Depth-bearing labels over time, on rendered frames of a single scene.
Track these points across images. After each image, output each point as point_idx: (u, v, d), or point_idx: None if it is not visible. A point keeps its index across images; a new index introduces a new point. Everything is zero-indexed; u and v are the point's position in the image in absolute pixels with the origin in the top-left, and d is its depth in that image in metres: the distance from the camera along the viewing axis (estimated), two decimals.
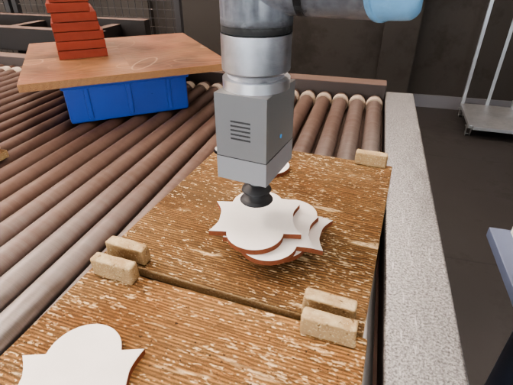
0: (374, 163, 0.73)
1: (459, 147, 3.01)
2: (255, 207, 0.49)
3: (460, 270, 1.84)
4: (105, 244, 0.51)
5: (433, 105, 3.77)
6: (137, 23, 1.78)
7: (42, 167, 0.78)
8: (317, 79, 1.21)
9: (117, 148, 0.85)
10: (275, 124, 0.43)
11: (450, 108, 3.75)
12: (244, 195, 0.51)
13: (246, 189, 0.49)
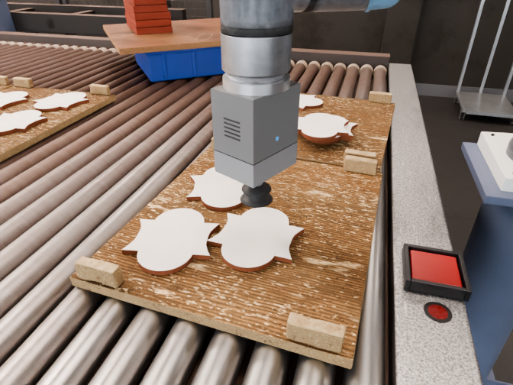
0: (382, 100, 1.03)
1: (453, 129, 3.31)
2: (250, 206, 0.49)
3: (452, 224, 2.14)
4: None
5: (431, 93, 4.08)
6: (175, 12, 2.08)
7: (143, 106, 1.08)
8: (333, 53, 1.51)
9: (192, 95, 1.16)
10: (269, 126, 0.42)
11: (446, 96, 4.05)
12: (244, 193, 0.51)
13: (245, 187, 0.50)
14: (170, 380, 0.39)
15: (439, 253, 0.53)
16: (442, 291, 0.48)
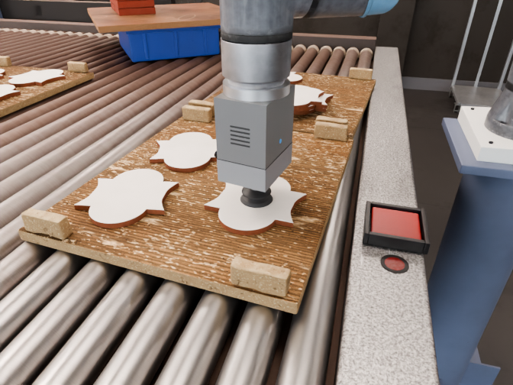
0: (362, 76, 1.02)
1: None
2: (255, 207, 0.49)
3: (443, 214, 2.13)
4: (188, 103, 0.79)
5: (427, 87, 4.06)
6: (165, 0, 2.07)
7: (120, 83, 1.07)
8: (320, 36, 1.50)
9: (172, 74, 1.14)
10: (275, 130, 0.43)
11: (441, 90, 4.04)
12: (244, 195, 0.51)
13: (246, 189, 0.49)
14: (108, 325, 0.37)
15: (401, 209, 0.52)
16: (400, 244, 0.46)
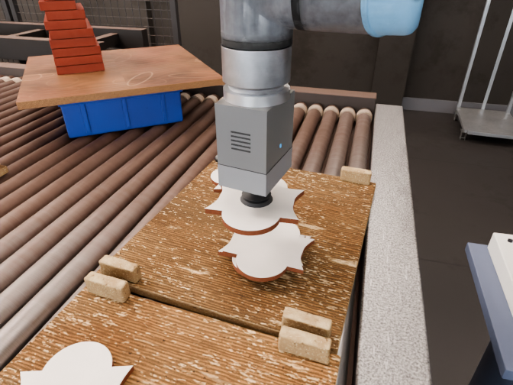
0: (359, 179, 0.76)
1: (453, 152, 3.04)
2: (255, 207, 0.49)
3: (452, 275, 1.87)
4: (99, 263, 0.54)
5: (430, 108, 3.81)
6: (135, 32, 1.81)
7: (40, 183, 0.81)
8: (308, 91, 1.24)
9: (113, 163, 0.89)
10: (275, 135, 0.43)
11: (446, 112, 3.78)
12: (244, 195, 0.51)
13: None
14: None
15: None
16: None
